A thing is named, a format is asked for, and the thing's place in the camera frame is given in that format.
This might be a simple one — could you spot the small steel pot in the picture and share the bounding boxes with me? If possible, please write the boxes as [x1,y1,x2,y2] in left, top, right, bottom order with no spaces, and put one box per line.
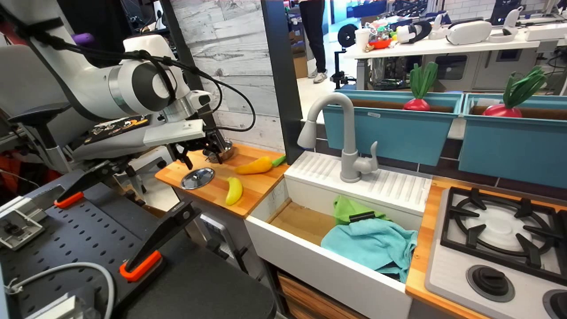
[202,146,235,167]

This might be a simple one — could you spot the wooden cabinet front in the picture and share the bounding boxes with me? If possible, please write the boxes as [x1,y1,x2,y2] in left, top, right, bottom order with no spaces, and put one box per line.
[274,272,368,319]

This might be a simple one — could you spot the teal planter box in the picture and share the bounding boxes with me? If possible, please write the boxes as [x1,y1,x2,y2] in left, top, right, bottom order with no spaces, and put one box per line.
[322,88,466,169]
[459,93,567,192]

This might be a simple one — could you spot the yellow toy banana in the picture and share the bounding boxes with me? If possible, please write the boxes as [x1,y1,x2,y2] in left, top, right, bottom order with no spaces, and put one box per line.
[223,176,244,208]

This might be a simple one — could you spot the teal cloth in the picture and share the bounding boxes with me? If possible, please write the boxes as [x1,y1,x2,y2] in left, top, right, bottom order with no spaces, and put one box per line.
[319,219,420,284]

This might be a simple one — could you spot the grey metal bracket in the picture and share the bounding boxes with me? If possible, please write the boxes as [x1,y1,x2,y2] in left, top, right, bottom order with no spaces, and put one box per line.
[0,206,46,253]

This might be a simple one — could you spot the black frame post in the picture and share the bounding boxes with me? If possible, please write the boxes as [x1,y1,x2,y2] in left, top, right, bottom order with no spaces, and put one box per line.
[260,0,305,166]
[157,0,193,68]

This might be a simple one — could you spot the grey toy faucet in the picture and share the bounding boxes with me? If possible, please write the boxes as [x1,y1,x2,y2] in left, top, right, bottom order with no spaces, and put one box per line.
[296,93,381,185]

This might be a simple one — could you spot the grey wood backsplash panel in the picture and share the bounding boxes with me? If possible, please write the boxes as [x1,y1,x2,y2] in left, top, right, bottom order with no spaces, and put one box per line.
[170,0,287,153]

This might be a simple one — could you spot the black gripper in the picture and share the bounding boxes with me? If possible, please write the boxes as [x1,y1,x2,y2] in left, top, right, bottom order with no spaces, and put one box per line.
[172,111,234,173]

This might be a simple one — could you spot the red toy radish green leaves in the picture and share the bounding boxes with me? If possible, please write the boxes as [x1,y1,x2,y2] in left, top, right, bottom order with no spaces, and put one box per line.
[482,66,547,120]
[402,61,439,114]

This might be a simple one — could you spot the black clamp orange handle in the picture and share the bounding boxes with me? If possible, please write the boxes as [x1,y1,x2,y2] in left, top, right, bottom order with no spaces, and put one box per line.
[53,160,120,212]
[118,201,202,284]

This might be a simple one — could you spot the steel pot lid black knob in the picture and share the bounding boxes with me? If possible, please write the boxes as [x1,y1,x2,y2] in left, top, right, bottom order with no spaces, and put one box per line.
[179,167,218,192]

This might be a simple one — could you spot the person in dark trousers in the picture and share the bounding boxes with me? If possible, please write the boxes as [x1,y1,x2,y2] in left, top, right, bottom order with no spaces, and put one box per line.
[297,0,329,86]

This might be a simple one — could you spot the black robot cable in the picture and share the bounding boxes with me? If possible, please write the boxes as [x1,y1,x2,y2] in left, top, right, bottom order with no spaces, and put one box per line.
[175,56,258,136]

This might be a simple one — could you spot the small orange carrot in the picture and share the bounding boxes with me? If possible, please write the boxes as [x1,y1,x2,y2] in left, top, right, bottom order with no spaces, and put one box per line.
[234,155,289,178]

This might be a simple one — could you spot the white toy sink basin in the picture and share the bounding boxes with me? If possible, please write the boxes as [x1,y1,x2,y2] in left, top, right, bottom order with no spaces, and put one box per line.
[244,150,434,319]

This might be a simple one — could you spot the grey cable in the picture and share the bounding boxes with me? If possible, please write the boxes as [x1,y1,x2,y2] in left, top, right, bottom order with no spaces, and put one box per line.
[5,261,117,319]

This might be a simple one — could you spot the white headset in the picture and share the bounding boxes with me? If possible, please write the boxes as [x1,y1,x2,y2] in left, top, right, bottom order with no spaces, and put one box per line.
[445,19,494,49]

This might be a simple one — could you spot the grey toy stove black grates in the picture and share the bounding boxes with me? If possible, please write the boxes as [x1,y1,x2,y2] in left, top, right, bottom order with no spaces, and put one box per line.
[423,185,567,319]

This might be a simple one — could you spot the white background table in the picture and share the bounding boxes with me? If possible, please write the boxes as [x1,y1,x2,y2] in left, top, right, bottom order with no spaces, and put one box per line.
[344,24,567,93]

